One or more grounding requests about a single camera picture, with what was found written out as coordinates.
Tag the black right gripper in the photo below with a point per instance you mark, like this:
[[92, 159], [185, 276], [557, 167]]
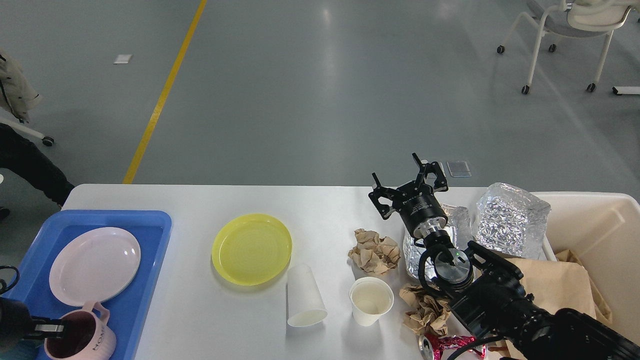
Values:
[[417, 206]]

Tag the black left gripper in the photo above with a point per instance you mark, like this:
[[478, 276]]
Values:
[[16, 323]]

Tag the pink mug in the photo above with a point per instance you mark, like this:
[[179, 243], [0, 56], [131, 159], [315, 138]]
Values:
[[87, 335]]

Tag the yellow plate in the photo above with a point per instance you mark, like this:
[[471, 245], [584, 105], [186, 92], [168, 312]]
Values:
[[251, 249]]

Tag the dark green mug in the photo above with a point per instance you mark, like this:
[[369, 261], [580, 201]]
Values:
[[25, 349]]

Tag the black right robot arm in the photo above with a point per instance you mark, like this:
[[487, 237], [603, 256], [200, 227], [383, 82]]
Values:
[[484, 290]]

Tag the aluminium foil tray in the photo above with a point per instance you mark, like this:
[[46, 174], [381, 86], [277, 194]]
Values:
[[458, 227]]

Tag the crumpled brown paper ball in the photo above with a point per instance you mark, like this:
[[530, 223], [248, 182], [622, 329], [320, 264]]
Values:
[[374, 254]]

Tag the crumpled aluminium foil block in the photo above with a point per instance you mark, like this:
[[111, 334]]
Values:
[[511, 220]]

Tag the upright white paper cup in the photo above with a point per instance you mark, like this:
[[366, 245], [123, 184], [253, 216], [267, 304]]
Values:
[[370, 298]]

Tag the crumpled brown paper lower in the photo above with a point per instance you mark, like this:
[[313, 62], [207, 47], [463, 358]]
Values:
[[428, 315]]

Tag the lying white paper cup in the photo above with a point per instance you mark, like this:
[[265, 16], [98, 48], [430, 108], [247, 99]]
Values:
[[304, 302]]

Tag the crushed red can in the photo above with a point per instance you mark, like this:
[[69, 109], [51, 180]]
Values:
[[432, 347]]

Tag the person in dark clothes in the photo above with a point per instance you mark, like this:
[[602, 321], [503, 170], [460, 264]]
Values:
[[22, 157]]

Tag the white chair leg with wheel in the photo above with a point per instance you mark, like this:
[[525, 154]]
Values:
[[19, 126]]

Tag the beige plastic bin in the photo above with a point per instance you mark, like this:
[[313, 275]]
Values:
[[603, 231]]

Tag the white wheeled chair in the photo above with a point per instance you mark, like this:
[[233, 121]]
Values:
[[578, 19]]

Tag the beige jacket on chair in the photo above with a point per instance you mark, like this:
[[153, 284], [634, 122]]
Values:
[[17, 96]]

